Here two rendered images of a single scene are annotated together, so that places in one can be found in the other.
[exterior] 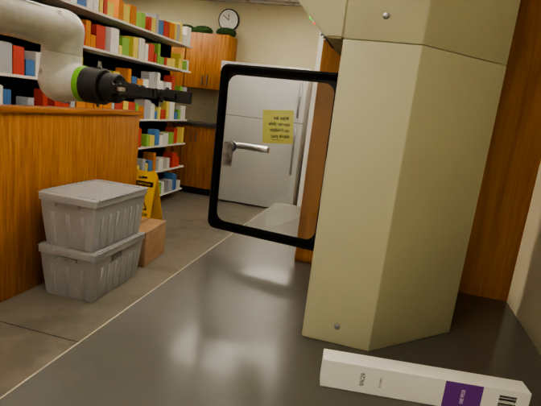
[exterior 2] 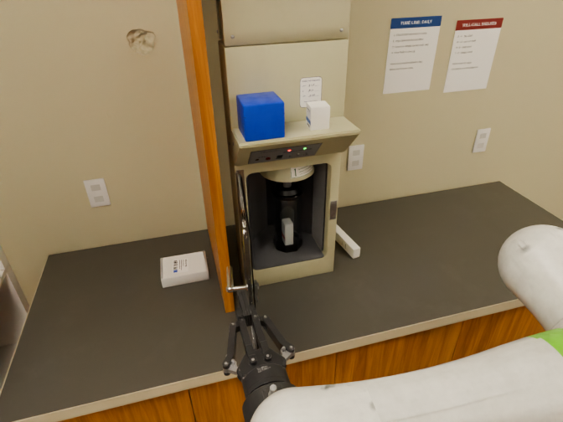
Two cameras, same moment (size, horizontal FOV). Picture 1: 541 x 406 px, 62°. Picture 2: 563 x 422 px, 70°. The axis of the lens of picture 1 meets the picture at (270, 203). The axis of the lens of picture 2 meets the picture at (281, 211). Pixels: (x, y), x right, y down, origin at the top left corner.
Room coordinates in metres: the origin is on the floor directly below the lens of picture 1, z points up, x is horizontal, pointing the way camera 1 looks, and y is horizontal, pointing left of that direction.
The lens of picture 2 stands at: (1.37, 0.81, 1.89)
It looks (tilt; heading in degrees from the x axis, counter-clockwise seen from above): 32 degrees down; 242
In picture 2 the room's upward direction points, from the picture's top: 1 degrees counter-clockwise
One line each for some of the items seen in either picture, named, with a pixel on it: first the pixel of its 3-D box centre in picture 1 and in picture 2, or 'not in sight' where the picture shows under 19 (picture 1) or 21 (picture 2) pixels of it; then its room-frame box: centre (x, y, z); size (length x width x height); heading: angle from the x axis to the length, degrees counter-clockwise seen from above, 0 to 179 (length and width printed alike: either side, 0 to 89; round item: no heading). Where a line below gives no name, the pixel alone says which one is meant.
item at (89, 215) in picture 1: (97, 213); not in sight; (2.84, 1.12, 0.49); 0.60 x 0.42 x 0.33; 167
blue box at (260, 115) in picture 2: not in sight; (260, 115); (0.94, -0.08, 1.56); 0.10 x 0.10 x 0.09; 77
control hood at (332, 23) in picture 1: (324, 22); (295, 146); (0.85, -0.06, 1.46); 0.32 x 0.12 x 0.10; 167
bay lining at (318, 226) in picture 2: not in sight; (279, 200); (0.81, -0.23, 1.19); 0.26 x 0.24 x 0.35; 167
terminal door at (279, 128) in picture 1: (271, 156); (246, 262); (1.05, 0.01, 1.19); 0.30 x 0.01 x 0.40; 69
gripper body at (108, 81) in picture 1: (122, 89); (263, 373); (1.20, 0.42, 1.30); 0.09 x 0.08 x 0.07; 77
